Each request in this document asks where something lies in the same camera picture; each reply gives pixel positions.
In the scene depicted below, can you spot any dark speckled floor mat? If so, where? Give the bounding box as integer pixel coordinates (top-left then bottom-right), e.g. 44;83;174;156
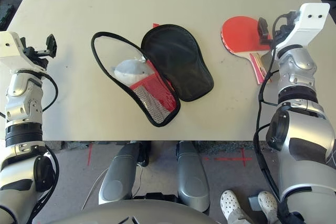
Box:
196;141;265;156

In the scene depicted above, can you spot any red and black paddle case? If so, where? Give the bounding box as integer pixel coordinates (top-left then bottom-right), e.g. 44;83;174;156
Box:
91;24;215;128

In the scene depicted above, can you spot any grey trouser leg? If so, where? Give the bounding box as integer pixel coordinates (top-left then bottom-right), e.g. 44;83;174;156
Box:
267;209;283;224
227;208;254;224

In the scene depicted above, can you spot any small grey floor pedal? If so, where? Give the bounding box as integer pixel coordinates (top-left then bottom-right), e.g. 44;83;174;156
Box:
248;194;263;211

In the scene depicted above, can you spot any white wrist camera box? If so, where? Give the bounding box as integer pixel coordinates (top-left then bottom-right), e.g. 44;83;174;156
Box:
0;31;26;66
275;3;331;51

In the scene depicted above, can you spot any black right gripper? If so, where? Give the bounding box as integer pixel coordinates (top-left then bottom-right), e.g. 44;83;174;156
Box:
258;11;299;49

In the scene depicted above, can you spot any white perforated clog shoe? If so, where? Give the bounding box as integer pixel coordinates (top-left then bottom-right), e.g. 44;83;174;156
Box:
257;191;278;221
219;189;244;224

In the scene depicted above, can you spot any thin white floor cable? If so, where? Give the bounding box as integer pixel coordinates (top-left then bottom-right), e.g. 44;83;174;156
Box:
81;173;106;209

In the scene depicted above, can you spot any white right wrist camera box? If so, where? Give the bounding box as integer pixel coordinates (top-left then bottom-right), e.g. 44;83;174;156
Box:
275;3;331;51

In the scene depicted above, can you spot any silver robot right leg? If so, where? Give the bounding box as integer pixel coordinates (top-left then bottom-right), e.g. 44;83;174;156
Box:
176;141;211;213

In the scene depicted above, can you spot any red ping-pong paddle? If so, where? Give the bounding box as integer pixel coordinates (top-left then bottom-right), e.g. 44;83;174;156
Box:
220;16;274;86

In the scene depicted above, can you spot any grey robot torso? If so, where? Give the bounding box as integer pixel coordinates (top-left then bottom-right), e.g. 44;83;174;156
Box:
49;199;226;224

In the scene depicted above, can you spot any black floor mat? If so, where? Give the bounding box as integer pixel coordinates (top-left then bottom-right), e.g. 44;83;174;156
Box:
0;0;15;29

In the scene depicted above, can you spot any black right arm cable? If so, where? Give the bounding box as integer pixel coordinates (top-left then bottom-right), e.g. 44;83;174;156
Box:
253;14;289;204

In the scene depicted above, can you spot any grey speckled foam mat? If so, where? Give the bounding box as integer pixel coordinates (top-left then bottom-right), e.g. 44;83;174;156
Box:
43;141;90;153

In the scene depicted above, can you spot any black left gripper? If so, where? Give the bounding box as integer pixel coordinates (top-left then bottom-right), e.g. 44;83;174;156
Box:
22;34;57;72

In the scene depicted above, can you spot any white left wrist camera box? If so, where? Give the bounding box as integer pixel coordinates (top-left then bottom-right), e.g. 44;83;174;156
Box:
0;31;26;66

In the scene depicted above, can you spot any silver robot leg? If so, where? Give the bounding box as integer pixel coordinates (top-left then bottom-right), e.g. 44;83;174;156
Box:
98;142;141;205
176;141;211;213

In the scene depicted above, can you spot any silver robot left leg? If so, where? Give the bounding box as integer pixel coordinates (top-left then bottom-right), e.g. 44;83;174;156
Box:
98;142;141;205

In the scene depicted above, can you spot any red tape cross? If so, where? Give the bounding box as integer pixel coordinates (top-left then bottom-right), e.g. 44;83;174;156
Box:
204;149;253;167

